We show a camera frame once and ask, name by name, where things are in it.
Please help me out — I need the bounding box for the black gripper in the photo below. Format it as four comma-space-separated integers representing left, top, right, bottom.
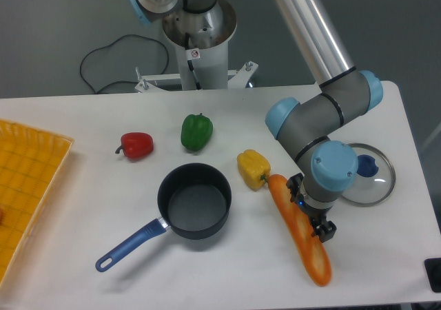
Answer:
286, 173, 336, 242

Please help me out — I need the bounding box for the long orange bread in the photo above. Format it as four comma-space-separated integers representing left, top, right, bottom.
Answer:
267, 174, 332, 287

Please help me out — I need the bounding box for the yellow bell pepper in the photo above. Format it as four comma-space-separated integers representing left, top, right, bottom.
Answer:
236, 149, 271, 191

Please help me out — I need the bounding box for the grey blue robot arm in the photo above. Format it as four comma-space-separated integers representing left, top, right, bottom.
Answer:
129, 0, 383, 242

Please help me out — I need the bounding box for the glass lid blue knob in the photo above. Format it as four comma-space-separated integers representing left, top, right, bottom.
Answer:
341, 143, 396, 207

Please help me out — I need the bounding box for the green bell pepper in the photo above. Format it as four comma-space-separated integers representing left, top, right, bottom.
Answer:
181, 114, 214, 152

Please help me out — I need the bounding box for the black device table corner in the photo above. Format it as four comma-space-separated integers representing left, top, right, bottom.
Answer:
424, 258, 441, 293

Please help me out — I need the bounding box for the red bell pepper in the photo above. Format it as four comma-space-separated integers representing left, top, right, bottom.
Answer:
115, 132, 154, 160

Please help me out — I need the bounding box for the yellow woven basket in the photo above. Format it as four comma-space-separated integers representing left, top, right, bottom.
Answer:
1, 119, 74, 282

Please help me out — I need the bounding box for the dark saucepan blue handle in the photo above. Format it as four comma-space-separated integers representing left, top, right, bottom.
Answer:
95, 163, 232, 272

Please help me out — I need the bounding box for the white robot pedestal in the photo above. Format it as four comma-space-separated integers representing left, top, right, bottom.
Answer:
134, 0, 258, 92

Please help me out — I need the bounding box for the black floor cable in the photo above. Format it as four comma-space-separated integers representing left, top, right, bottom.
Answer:
79, 34, 170, 94

